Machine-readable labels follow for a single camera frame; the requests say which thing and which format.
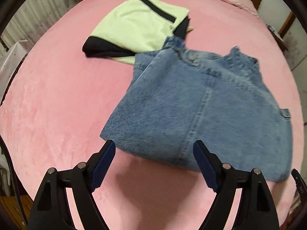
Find blue denim jacket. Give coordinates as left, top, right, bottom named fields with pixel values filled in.
left=100, top=36, right=292, bottom=182

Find black cable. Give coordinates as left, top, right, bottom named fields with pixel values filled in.
left=0, top=136, right=28, bottom=230

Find light green black folded garment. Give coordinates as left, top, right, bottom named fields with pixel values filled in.
left=82, top=0, right=193, bottom=64

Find dark wooden nightstand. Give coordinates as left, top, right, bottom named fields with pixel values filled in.
left=266, top=24, right=288, bottom=52

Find pink bed sheet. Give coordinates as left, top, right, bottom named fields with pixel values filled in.
left=1, top=0, right=304, bottom=229

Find white striped curtain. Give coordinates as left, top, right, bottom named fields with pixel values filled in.
left=1, top=0, right=68, bottom=56

